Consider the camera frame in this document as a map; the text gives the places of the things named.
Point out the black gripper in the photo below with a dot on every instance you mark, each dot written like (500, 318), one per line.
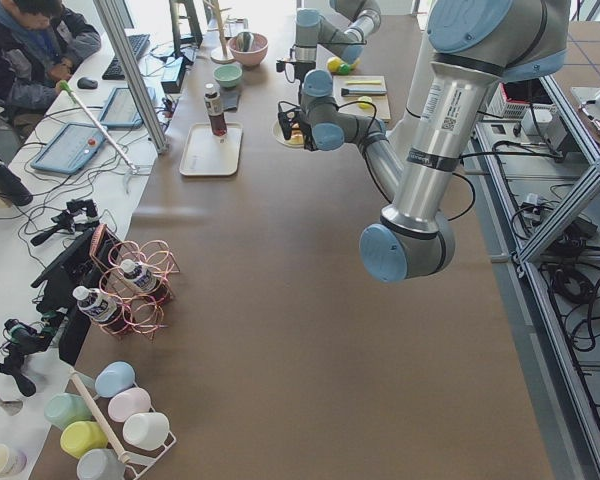
(300, 68)
(307, 136)

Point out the twisted glazed donut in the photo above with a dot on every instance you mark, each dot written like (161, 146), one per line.
(297, 137)

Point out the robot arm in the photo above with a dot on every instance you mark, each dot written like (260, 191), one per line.
(467, 49)
(313, 29)

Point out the dark tea bottle on tray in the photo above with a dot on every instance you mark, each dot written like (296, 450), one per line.
(215, 110)

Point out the cream rabbit tray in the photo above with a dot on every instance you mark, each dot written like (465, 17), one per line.
(208, 155)

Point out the white round plate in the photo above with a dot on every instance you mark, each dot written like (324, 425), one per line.
(279, 136)

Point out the yellow lemon upper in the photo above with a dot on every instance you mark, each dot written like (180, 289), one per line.
(335, 65)

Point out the yellow plastic knife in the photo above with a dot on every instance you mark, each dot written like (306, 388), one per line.
(364, 82)

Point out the pink bowl with ice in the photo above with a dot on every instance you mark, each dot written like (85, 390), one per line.
(252, 57)

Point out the grey folded cloth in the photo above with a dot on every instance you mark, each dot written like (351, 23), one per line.
(230, 99)

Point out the steel ice scoop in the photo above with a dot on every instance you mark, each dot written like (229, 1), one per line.
(244, 41)

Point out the steel muddler black tip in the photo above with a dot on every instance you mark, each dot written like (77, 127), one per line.
(357, 92)

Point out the bamboo cutting board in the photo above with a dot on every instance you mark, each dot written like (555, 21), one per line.
(348, 104)

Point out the green bowl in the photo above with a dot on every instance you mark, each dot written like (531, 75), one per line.
(228, 76)

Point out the half lemon slice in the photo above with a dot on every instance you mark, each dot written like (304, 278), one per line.
(365, 102)

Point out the round wooden stand base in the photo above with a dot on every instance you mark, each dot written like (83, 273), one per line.
(219, 55)

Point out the teach pendant far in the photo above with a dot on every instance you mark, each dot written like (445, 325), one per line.
(119, 111)

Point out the teach pendant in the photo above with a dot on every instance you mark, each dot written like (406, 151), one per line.
(73, 146)
(119, 111)

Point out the black computer mouse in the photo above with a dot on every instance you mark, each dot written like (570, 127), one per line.
(85, 83)

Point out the teach pendant near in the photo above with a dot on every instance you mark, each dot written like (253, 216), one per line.
(73, 146)

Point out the seated person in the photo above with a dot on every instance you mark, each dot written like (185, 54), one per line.
(41, 44)

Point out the black thermos bottle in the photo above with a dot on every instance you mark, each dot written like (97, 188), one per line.
(12, 188)

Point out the blue cup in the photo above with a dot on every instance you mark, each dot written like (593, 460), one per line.
(114, 379)

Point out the pink cup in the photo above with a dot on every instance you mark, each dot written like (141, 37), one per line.
(129, 402)

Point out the white cup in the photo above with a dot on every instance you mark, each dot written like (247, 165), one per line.
(147, 431)

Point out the white cup rack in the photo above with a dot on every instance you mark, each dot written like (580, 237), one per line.
(138, 462)

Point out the green cup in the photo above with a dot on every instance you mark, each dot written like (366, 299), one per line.
(64, 409)

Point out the yellow cup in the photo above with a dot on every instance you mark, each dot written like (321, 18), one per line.
(82, 436)

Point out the grey cup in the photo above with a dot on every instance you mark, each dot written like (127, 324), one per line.
(100, 464)

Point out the aluminium frame post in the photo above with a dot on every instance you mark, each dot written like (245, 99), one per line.
(112, 22)

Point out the bottle in wire rack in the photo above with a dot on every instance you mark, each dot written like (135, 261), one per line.
(145, 281)

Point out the copper wire bottle rack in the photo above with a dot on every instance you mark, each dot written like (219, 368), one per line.
(143, 315)

